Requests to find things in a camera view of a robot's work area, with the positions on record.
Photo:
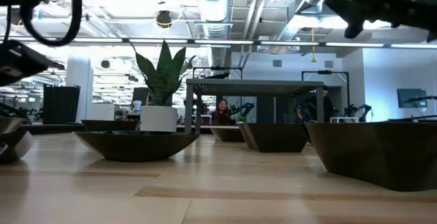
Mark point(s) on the small black ceiling device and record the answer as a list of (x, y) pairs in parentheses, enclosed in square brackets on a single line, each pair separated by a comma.
[(105, 63)]

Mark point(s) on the black background gantry frame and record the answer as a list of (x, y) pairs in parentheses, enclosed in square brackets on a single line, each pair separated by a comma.
[(324, 72)]

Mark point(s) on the dark background monitor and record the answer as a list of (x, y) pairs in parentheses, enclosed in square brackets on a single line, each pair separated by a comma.
[(139, 96)]

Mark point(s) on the grey wall vent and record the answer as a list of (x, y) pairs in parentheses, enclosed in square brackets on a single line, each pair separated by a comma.
[(328, 63), (277, 63)]

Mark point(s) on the black leaf-shaped mini plate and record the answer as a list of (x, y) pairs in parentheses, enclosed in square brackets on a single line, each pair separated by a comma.
[(227, 135), (136, 147)]

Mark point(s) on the snake plant in white pot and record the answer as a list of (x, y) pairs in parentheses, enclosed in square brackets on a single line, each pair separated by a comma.
[(158, 118)]

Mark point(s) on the linear ceiling light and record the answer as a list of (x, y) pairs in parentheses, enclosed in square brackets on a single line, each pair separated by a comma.
[(355, 44), (290, 43), (223, 42), (413, 46), (157, 41), (15, 39), (99, 40)]

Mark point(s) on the black square mini plate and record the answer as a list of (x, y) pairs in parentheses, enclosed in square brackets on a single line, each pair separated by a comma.
[(111, 125), (375, 155), (276, 138), (15, 147), (10, 124)]

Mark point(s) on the black background robot arm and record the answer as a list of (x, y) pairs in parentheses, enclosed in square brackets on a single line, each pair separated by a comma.
[(244, 109), (358, 110), (421, 98)]

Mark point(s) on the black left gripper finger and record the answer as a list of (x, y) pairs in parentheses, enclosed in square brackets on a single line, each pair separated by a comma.
[(46, 66)]

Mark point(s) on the white background rack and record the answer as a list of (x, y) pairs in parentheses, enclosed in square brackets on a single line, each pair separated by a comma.
[(344, 119)]

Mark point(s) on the grey perforated metal shelf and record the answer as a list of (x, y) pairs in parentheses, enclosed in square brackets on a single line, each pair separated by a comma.
[(252, 88)]

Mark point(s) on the white building column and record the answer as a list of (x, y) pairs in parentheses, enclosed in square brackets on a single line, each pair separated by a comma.
[(79, 87)]

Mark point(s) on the wall monitor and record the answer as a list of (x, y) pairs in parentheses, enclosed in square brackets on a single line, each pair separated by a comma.
[(411, 97)]

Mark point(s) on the black cabinet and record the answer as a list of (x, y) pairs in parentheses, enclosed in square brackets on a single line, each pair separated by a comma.
[(61, 104)]

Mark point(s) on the small green background plant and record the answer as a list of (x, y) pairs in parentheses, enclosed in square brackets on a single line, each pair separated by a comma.
[(240, 118)]

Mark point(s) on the white container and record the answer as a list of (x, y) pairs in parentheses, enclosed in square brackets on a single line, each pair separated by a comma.
[(137, 107)]

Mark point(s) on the person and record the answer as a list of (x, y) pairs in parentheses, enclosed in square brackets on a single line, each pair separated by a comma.
[(222, 113), (328, 108)]

